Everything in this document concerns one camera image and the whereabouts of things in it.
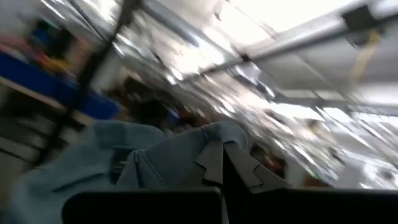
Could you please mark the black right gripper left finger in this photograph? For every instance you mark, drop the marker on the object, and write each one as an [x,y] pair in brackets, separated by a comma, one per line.
[214,165]

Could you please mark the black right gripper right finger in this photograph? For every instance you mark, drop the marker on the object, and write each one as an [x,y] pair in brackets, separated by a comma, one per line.
[242,165]

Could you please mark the grey-green trousers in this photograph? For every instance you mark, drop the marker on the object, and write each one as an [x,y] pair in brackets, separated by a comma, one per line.
[77,174]

